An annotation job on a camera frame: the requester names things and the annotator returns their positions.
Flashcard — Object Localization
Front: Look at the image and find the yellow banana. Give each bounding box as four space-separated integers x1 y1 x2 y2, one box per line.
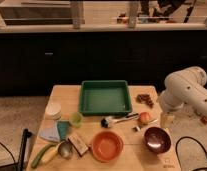
41 145 59 164

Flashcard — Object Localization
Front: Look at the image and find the brown dried fruit cluster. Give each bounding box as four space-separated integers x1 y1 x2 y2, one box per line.
136 94 154 108

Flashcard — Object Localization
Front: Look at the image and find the orange bowl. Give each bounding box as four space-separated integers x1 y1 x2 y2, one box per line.
91 131 123 163

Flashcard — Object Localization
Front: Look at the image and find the small green cup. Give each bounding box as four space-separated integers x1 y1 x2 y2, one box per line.
69 112 82 128

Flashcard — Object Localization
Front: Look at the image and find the red apple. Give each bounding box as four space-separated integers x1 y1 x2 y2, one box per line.
139 112 151 124

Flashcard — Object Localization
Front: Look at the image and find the brown wooden block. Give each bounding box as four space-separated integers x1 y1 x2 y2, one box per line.
68 133 89 156

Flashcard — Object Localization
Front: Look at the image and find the dark brown bowl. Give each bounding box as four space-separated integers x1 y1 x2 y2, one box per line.
144 127 171 154

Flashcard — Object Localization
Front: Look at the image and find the black stand post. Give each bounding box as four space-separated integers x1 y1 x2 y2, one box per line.
17 129 32 171

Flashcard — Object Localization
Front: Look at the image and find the black cable right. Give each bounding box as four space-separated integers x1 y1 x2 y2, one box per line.
175 136 207 171

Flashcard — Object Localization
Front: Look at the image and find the black cable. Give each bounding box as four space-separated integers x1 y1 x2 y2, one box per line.
175 136 207 171
0 139 19 171

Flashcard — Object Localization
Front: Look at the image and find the black handled brush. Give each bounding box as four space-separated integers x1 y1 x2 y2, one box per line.
101 113 139 128

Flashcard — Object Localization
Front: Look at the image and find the light blue cloth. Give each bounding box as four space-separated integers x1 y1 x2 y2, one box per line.
39 126 60 142

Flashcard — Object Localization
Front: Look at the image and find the green cucumber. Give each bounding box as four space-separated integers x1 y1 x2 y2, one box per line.
31 144 55 169

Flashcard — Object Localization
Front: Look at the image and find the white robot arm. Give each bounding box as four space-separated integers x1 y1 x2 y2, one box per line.
158 66 207 128

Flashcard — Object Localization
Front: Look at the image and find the green plastic tray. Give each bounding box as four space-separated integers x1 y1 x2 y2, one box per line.
79 80 132 116

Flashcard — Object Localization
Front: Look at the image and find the metal measuring cup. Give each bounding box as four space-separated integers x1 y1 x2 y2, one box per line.
58 141 73 159

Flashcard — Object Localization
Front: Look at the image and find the black cable left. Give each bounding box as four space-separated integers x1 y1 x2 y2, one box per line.
0 139 19 171

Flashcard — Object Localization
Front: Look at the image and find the teal cloth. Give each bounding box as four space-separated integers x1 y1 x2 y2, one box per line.
57 121 69 140

